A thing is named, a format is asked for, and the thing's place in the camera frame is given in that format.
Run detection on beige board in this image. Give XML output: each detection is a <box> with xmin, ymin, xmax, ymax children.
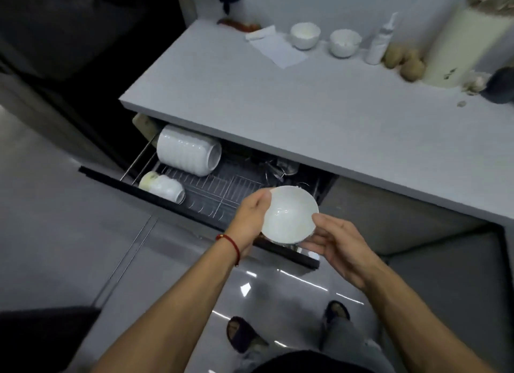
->
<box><xmin>132</xmin><ymin>113</ymin><xmax>160</xmax><ymax>140</ymax></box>

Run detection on stack of small white bowls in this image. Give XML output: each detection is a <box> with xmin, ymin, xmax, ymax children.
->
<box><xmin>138</xmin><ymin>171</ymin><xmax>186</xmax><ymax>205</ymax></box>

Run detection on cream cylindrical container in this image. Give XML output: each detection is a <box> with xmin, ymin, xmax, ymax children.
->
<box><xmin>421</xmin><ymin>0</ymin><xmax>514</xmax><ymax>89</ymax></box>

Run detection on white scalloped bowl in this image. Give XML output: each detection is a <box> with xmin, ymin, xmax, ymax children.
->
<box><xmin>329</xmin><ymin>28</ymin><xmax>363</xmax><ymax>59</ymax></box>
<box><xmin>289</xmin><ymin>22</ymin><xmax>321</xmax><ymax>51</ymax></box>

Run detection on dark left slipper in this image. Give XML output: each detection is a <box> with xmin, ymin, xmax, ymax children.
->
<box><xmin>226</xmin><ymin>316</ymin><xmax>269</xmax><ymax>354</ymax></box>

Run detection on person's left hand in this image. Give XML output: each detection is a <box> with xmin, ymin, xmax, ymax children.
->
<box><xmin>224</xmin><ymin>188</ymin><xmax>274</xmax><ymax>261</ymax></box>

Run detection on red string bracelet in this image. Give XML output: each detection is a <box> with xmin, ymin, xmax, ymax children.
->
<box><xmin>216</xmin><ymin>233</ymin><xmax>241</xmax><ymax>267</ymax></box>

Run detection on white paper sheet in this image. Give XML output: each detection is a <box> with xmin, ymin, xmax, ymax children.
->
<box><xmin>245</xmin><ymin>25</ymin><xmax>309</xmax><ymax>70</ymax></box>

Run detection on black bin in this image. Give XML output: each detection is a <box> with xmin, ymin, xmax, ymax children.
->
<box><xmin>0</xmin><ymin>306</ymin><xmax>102</xmax><ymax>373</ymax></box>

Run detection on black shirt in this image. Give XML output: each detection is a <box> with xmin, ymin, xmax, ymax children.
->
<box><xmin>255</xmin><ymin>349</ymin><xmax>364</xmax><ymax>373</ymax></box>

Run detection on white spray bottle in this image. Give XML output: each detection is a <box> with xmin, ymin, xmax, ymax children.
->
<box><xmin>364</xmin><ymin>12</ymin><xmax>399</xmax><ymax>66</ymax></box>

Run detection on person's right hand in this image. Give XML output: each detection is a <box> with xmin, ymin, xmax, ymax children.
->
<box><xmin>299</xmin><ymin>214</ymin><xmax>389</xmax><ymax>294</ymax></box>

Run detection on dark refrigerator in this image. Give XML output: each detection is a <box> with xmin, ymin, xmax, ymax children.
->
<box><xmin>0</xmin><ymin>0</ymin><xmax>187</xmax><ymax>172</ymax></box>

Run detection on black pull-out dish drawer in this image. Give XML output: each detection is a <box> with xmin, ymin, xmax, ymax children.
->
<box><xmin>78</xmin><ymin>114</ymin><xmax>340</xmax><ymax>270</ymax></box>

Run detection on dark grey round object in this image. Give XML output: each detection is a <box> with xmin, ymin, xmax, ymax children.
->
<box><xmin>479</xmin><ymin>66</ymin><xmax>514</xmax><ymax>104</ymax></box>

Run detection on stack of large white bowls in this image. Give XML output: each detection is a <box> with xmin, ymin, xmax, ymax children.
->
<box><xmin>156</xmin><ymin>124</ymin><xmax>222</xmax><ymax>178</ymax></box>

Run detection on dark slipper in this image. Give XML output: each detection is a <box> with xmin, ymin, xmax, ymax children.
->
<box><xmin>324</xmin><ymin>300</ymin><xmax>351</xmax><ymax>326</ymax></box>
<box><xmin>226</xmin><ymin>316</ymin><xmax>269</xmax><ymax>354</ymax></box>

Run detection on orange carrot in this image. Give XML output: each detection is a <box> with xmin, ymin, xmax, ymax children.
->
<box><xmin>216</xmin><ymin>17</ymin><xmax>262</xmax><ymax>33</ymax></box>

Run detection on dark right slipper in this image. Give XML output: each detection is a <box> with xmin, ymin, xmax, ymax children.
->
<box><xmin>324</xmin><ymin>300</ymin><xmax>351</xmax><ymax>326</ymax></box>

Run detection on metal kitchen utensils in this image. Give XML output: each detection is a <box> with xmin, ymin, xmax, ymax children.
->
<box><xmin>261</xmin><ymin>157</ymin><xmax>301</xmax><ymax>183</ymax></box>

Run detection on person's right forearm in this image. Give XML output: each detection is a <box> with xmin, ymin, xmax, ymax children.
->
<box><xmin>361</xmin><ymin>262</ymin><xmax>496</xmax><ymax>373</ymax></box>

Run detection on metal wire dish rack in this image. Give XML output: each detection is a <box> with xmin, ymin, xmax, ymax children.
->
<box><xmin>120</xmin><ymin>138</ymin><xmax>322</xmax><ymax>225</ymax></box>

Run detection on person's left forearm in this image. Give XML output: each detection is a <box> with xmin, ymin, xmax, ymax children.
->
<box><xmin>92</xmin><ymin>240</ymin><xmax>251</xmax><ymax>373</ymax></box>

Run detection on white ceramic bowl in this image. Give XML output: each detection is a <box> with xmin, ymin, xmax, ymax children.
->
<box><xmin>260</xmin><ymin>185</ymin><xmax>320</xmax><ymax>247</ymax></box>

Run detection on grey trousers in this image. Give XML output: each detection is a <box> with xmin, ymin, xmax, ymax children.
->
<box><xmin>235</xmin><ymin>316</ymin><xmax>396</xmax><ymax>373</ymax></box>

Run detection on garlic bulb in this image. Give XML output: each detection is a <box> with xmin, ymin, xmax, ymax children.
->
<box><xmin>462</xmin><ymin>73</ymin><xmax>487</xmax><ymax>95</ymax></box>

